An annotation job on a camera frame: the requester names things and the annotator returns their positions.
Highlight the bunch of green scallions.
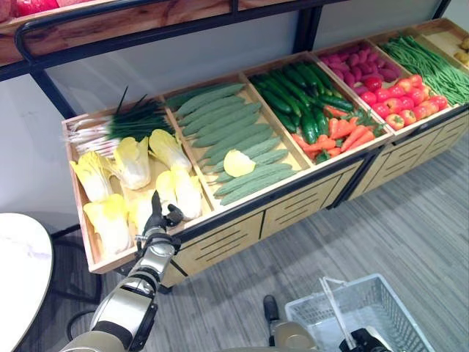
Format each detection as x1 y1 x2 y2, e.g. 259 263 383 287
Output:
62 87 176 157

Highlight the small yellow cabbage piece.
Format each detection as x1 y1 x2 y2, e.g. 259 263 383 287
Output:
223 149 256 178

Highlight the black metal rack frame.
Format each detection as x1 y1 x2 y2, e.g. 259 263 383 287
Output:
0 0 454 119

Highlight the wooden produce stand with cabbages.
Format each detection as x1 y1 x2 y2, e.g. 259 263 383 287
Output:
60 51 395 291

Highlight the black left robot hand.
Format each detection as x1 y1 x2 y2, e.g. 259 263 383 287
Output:
143 189 185 236

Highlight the dark robot foot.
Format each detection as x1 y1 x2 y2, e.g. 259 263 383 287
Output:
262 294 280 323

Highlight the white round table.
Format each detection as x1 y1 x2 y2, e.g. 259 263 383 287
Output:
0 212 54 352

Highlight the dark green cucumber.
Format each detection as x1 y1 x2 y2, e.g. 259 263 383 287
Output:
319 94 355 113
313 107 330 136
300 108 320 145
248 75 279 98
306 62 344 98
269 69 312 107
289 62 333 96
260 89 295 115
273 108 300 134

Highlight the pile of long green beans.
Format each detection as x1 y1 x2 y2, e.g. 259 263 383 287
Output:
380 33 469 107

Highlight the white plastic shopping basket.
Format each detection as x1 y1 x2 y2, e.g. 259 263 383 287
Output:
284 273 437 352

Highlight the wooden produce stand with peppers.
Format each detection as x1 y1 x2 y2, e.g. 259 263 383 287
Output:
311 17 469 210

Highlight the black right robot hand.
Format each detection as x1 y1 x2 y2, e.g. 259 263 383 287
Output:
339 327 391 352

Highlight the pink produce on shelf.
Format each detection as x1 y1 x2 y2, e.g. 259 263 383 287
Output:
0 0 18 23

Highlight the yellow napa cabbage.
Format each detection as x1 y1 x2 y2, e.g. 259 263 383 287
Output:
148 128 193 172
69 152 118 203
126 190 159 235
83 193 133 256
113 136 152 191
155 166 203 221

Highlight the red produce on shelf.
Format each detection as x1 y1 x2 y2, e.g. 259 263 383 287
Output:
16 0 60 18

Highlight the wooden shelf board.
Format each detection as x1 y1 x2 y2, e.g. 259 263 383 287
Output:
0 0 352 67

